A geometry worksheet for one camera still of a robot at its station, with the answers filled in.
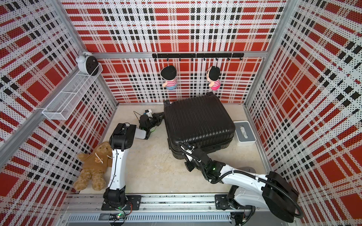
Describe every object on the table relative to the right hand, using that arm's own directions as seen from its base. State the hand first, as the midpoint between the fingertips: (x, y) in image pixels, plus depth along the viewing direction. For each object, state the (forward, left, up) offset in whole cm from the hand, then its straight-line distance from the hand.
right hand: (187, 155), depth 81 cm
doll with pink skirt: (+49, -18, +22) cm, 57 cm away
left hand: (+37, +16, -4) cm, 41 cm away
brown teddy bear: (-4, +55, -2) cm, 55 cm away
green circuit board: (-29, +34, -8) cm, 45 cm away
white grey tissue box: (+17, -39, -6) cm, 43 cm away
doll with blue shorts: (+48, +12, +24) cm, 55 cm away
